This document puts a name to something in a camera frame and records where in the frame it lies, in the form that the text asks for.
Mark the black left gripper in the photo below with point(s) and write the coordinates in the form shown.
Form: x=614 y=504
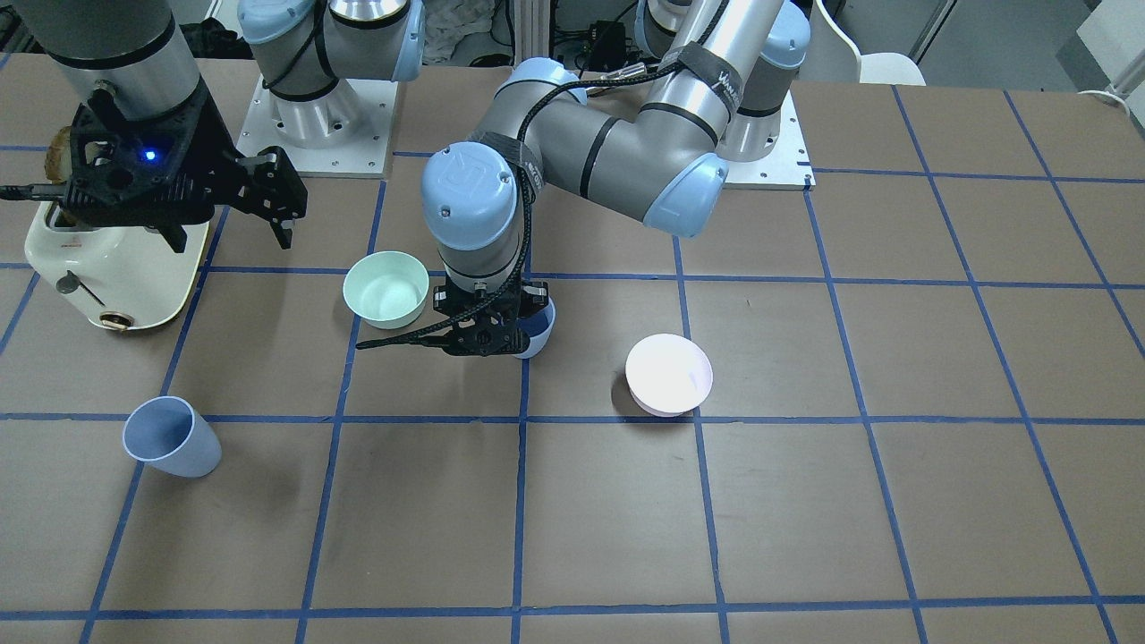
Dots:
x=536 y=296

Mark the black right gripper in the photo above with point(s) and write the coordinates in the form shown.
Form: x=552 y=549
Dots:
x=217 y=155

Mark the blue cup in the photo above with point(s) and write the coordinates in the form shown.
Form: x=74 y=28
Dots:
x=539 y=329

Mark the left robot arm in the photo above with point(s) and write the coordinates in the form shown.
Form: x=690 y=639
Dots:
x=655 y=147

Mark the blue cup near right arm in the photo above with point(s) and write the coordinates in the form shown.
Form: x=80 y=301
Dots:
x=168 y=434

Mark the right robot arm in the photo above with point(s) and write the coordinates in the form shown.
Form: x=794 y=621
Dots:
x=303 y=49

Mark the mint green bowl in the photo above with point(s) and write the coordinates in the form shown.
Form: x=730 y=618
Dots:
x=387 y=289

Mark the cream white toaster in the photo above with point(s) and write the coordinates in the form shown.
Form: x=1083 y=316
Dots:
x=121 y=278

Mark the pink bowl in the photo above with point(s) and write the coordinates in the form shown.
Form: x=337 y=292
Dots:
x=668 y=375

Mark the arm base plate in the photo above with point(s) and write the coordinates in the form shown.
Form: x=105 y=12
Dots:
x=767 y=152
x=345 y=134

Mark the aluminium frame post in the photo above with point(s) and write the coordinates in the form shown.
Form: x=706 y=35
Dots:
x=532 y=29

